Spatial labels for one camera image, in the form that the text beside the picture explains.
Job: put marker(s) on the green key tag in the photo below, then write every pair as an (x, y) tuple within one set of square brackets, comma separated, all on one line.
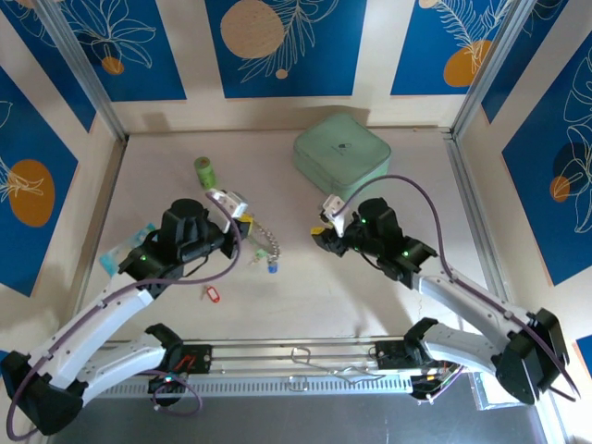
[(260, 253)]

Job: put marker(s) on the metal key holder with rings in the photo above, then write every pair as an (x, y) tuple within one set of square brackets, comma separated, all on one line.
[(274, 240)]

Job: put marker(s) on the blue key tag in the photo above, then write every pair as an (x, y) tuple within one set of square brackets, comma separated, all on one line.
[(273, 267)]

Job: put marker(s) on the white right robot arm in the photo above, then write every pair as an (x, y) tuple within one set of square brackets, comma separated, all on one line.
[(467, 296)]

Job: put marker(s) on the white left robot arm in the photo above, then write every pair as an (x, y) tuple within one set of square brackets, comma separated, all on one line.
[(111, 310)]

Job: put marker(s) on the small green bottle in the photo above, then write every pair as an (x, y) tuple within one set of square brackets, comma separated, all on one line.
[(205, 173)]

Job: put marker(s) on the light blue wipes packet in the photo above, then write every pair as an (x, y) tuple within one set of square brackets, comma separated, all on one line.
[(121, 252)]

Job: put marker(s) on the key with red tag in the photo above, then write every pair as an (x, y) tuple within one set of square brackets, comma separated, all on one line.
[(213, 292)]

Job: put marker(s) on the mint green zippered pouch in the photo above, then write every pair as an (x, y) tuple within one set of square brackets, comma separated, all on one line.
[(342, 152)]

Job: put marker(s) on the black controller board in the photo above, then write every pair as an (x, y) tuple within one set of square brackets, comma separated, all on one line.
[(164, 384)]

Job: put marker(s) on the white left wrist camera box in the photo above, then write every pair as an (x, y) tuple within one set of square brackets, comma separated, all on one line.
[(226, 203)]

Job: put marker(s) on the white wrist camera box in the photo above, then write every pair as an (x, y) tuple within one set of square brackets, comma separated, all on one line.
[(226, 203), (334, 205)]

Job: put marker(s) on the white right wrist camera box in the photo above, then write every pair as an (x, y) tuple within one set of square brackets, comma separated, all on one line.
[(334, 205)]

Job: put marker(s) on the aluminium table side rail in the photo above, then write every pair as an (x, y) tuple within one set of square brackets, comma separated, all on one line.
[(472, 208), (99, 222)]

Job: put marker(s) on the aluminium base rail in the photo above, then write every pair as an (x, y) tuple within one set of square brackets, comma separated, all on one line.
[(254, 344)]

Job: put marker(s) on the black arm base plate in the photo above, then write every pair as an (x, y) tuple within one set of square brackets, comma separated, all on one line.
[(194, 358), (388, 356)]

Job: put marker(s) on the aluminium frame post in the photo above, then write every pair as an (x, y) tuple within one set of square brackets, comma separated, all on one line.
[(490, 69), (78, 69)]

